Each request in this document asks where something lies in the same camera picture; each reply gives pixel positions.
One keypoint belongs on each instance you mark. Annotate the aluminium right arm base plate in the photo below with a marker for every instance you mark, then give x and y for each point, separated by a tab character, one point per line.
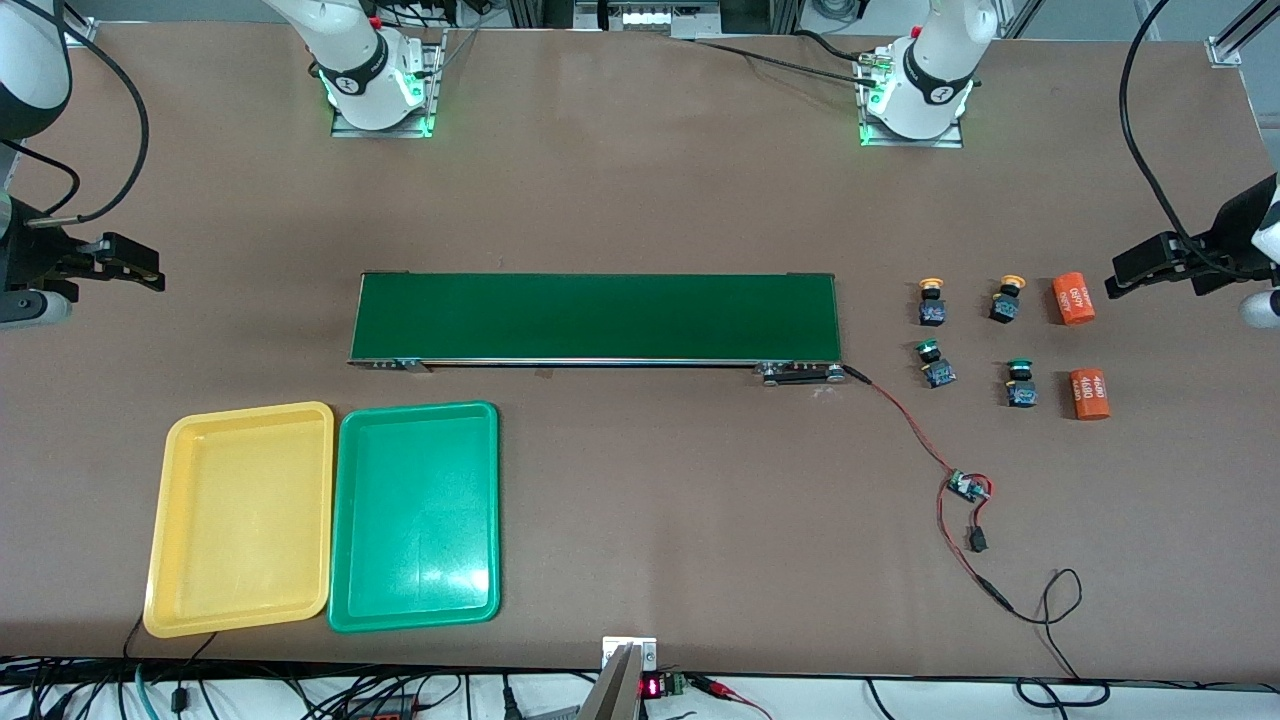
385	131

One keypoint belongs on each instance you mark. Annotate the orange cylinder white print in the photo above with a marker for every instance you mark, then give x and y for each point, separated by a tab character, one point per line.
1073	298
1089	394

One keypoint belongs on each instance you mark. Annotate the red clip lead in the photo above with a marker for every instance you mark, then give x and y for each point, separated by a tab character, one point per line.
722	690

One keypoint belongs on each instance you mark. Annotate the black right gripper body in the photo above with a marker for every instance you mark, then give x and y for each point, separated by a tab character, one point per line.
32	259

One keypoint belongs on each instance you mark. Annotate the aluminium left arm base plate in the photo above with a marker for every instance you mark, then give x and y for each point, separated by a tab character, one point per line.
910	142

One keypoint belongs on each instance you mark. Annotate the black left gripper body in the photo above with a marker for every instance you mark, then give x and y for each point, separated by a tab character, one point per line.
1232	238

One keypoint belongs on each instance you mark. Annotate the green conveyor belt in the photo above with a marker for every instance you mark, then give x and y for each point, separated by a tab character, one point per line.
600	315

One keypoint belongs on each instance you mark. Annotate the green plastic tray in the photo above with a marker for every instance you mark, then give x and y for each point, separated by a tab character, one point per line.
415	520

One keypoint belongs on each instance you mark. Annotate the aluminium corner profile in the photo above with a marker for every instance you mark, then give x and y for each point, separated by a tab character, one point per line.
82	30
1225	50

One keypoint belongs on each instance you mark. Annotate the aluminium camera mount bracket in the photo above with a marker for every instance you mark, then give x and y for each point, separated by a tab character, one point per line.
612	690

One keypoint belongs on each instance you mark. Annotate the red digit display module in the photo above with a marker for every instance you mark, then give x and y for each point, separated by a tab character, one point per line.
652	687

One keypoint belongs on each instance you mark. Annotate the yellow push button switch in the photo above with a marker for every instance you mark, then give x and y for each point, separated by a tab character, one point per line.
933	312
1005	305

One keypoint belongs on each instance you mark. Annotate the yellow plastic tray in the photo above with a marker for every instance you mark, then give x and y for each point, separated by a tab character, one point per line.
240	520

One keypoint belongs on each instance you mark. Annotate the green push button switch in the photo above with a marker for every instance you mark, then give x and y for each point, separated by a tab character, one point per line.
937	372
1021	390

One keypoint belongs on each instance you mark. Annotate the small green circuit board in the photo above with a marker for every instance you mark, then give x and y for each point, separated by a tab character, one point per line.
965	486

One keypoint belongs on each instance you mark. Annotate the grey control box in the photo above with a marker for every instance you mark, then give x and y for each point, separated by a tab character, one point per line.
645	18

